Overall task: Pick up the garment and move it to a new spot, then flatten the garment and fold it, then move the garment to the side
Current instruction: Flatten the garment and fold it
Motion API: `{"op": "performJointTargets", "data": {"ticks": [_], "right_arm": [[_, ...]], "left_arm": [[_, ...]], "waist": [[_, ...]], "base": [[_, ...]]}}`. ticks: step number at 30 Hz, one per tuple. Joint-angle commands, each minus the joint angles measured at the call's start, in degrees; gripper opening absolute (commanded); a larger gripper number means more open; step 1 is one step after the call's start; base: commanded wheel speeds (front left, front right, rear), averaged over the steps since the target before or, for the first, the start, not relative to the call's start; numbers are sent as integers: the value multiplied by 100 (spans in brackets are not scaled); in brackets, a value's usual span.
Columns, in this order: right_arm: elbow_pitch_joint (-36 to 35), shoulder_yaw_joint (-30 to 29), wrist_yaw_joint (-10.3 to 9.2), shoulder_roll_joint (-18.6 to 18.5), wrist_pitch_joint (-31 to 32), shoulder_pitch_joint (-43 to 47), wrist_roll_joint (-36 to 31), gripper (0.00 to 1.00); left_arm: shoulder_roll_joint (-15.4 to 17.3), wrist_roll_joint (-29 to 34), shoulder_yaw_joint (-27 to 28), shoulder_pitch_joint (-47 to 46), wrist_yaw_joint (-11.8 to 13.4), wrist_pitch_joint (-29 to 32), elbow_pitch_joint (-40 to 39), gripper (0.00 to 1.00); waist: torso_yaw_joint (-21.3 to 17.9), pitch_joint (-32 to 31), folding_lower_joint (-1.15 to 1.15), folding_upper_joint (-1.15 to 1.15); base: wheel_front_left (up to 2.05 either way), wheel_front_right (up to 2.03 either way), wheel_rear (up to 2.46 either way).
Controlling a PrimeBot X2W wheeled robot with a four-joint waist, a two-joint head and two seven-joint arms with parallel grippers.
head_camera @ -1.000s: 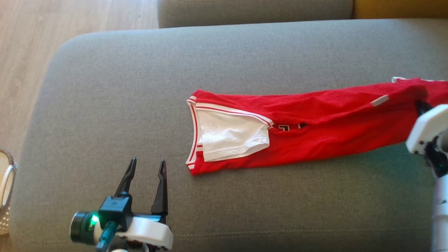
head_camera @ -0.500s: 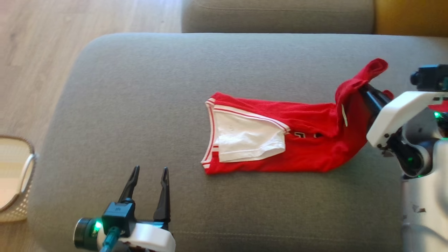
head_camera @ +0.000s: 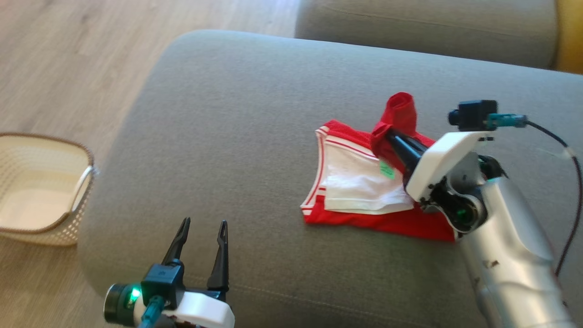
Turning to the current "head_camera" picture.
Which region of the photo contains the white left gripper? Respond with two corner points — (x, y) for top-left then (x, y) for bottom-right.
(162, 217), (235, 328)

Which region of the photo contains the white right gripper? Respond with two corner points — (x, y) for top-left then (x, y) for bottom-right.
(385, 129), (492, 213)

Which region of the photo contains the red garment with white stripes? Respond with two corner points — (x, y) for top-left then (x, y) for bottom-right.
(301, 92), (457, 242)

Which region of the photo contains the grey-beige sofa chaise cushion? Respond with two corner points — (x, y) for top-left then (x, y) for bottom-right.
(77, 30), (583, 328)

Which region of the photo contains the grey-beige sofa seat cushion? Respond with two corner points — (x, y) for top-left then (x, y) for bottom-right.
(295, 0), (559, 70)

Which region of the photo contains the cream perforated laundry basket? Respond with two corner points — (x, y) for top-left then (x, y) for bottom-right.
(0, 132), (96, 247)

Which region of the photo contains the large yellow sofa back cushion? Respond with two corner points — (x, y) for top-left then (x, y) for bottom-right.
(554, 0), (583, 74)

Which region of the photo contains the teal left camera cable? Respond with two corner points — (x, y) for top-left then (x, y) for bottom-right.
(138, 295), (165, 328)

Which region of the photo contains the black right camera cable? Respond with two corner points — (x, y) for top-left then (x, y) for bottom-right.
(524, 119), (583, 279)

